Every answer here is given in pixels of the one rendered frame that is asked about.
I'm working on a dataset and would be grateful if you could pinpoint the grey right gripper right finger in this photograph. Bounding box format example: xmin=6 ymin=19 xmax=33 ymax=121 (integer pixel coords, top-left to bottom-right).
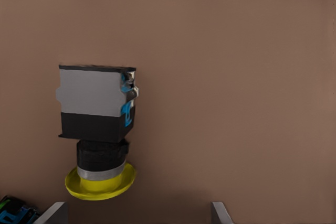
xmin=211 ymin=201 xmax=234 ymax=224

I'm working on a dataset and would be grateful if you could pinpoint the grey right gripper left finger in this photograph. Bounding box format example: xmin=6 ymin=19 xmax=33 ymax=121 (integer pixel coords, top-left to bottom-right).
xmin=33 ymin=201 xmax=69 ymax=224

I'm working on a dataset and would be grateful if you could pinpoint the yellow push-button switch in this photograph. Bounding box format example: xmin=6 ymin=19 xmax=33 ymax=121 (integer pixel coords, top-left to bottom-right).
xmin=55 ymin=63 xmax=140 ymax=201

